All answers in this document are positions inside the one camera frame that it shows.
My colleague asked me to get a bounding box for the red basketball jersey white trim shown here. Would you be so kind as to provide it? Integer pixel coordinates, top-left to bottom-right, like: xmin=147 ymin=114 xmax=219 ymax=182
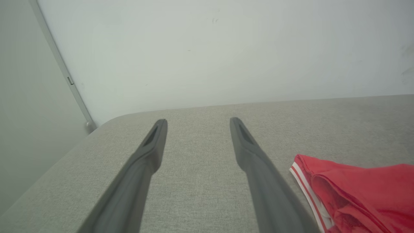
xmin=289 ymin=154 xmax=414 ymax=233

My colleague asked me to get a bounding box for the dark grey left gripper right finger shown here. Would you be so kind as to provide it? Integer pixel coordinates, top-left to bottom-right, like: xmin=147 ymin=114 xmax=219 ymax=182
xmin=230 ymin=117 xmax=321 ymax=233

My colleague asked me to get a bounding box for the grey wall corner strip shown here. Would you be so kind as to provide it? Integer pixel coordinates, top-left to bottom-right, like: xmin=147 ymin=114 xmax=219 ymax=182
xmin=28 ymin=0 xmax=97 ymax=134

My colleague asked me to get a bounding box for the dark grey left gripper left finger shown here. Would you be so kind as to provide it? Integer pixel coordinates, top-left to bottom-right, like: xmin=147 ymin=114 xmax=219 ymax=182
xmin=77 ymin=119 xmax=168 ymax=233

